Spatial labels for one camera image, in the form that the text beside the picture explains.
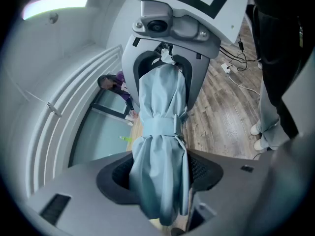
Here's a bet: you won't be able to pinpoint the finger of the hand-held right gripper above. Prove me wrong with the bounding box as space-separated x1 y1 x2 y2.
121 34 163 113

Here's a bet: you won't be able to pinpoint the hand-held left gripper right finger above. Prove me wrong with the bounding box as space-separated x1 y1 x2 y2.
186 148 268 236

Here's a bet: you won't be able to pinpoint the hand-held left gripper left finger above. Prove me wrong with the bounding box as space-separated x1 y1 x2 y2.
24 150 163 236

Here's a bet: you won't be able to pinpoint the light blue umbrella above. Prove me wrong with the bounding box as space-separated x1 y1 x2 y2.
129 47 191 227

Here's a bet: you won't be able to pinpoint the black framed window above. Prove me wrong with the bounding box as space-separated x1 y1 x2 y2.
90 89 131 119

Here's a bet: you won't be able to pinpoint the black power adapter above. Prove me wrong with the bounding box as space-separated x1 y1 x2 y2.
237 33 245 52

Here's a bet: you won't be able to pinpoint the white pipe run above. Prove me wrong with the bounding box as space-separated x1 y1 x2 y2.
26 44 124 198

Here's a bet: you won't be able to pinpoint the person's white shoe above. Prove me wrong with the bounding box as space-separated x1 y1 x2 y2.
253 139 266 151
250 123 262 136

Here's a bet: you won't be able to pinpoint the frosted glass panel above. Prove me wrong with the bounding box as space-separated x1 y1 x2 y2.
68 108 132 168

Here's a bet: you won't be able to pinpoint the person's light grey trousers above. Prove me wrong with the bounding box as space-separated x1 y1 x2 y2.
255 77 291 151

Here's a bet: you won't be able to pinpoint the long fluorescent light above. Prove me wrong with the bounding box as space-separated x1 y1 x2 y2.
22 0 89 21

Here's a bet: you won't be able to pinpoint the black power cable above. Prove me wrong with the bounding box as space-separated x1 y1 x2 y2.
219 45 261 72

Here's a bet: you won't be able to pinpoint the white power cable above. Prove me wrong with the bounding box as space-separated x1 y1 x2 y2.
228 70 261 96

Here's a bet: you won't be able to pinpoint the white pipe bracket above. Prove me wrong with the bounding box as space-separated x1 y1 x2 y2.
46 101 62 118

